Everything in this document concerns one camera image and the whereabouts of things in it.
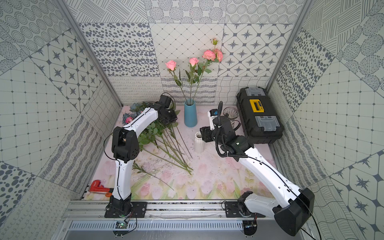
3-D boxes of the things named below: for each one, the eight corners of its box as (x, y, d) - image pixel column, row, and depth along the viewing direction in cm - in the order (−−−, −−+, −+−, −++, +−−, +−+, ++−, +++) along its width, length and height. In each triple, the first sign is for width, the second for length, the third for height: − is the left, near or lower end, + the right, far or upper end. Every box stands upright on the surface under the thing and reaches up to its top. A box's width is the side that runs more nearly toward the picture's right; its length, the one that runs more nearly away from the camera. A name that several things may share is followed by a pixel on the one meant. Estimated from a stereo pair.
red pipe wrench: (89, 192, 81) (86, 191, 80) (93, 180, 85) (91, 179, 84) (109, 192, 81) (107, 191, 80) (113, 180, 85) (111, 179, 84)
